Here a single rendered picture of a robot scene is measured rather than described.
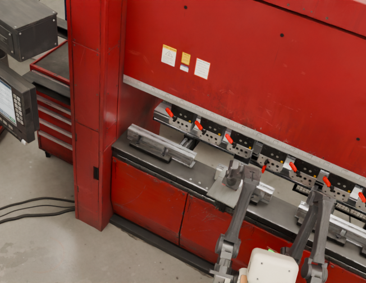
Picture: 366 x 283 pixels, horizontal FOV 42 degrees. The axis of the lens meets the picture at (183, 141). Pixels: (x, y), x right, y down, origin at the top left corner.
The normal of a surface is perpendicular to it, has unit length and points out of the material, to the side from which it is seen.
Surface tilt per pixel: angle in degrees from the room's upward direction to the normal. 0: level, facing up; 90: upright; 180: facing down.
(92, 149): 90
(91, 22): 90
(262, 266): 48
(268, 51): 90
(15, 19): 0
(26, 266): 0
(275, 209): 0
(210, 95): 90
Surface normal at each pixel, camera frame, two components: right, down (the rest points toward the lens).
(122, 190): -0.46, 0.57
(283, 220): 0.13, -0.72
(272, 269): -0.09, 0.00
